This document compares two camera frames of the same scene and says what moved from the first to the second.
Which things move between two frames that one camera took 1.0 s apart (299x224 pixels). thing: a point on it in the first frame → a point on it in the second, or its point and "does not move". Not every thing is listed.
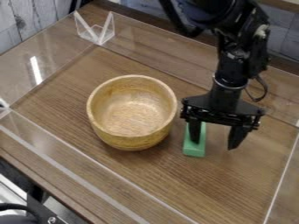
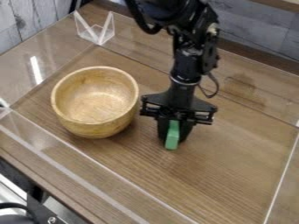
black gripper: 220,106 → 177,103
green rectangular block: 190,148 → 172,136
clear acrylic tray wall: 32,146 does not move
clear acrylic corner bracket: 97,34 does not move
